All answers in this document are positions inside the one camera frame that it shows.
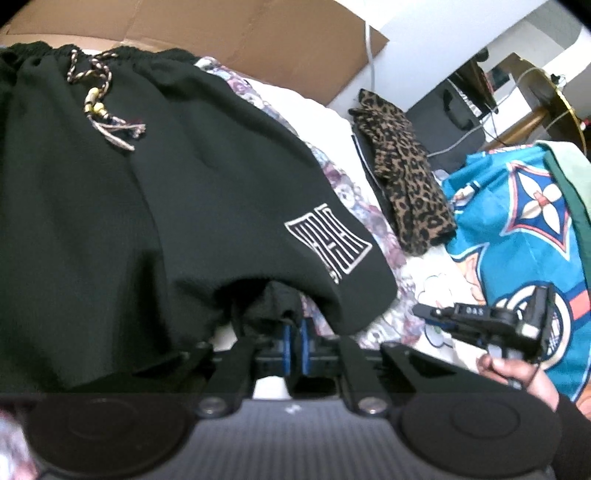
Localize cream bear print bed sheet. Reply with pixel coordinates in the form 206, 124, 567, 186
252, 78, 481, 358

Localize black drawstring shorts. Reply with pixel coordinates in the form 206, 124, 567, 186
0, 41, 400, 393

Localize gold round table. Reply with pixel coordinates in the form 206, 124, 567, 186
485, 67, 587, 153

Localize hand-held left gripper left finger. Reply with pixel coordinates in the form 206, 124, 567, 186
134, 320, 293, 415

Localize white cable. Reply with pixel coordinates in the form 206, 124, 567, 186
364, 23, 377, 80

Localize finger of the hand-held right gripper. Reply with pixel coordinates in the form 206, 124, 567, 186
412, 302, 513, 344

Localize black suitcase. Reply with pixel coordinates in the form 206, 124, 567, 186
406, 76, 490, 171

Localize leopard print cloth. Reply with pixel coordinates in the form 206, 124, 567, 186
348, 89, 458, 257

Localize person's right forearm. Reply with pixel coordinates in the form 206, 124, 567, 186
549, 392, 591, 480

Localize teal patterned blanket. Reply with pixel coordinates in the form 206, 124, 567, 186
441, 143, 591, 402

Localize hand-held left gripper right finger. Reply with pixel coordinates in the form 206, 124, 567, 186
295, 318, 472, 415

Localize bear print garment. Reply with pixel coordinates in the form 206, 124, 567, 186
194, 55, 419, 352

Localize person's right hand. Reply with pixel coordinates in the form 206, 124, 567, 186
478, 355, 560, 411

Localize brown cardboard sheet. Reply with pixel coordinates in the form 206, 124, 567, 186
0, 0, 391, 107

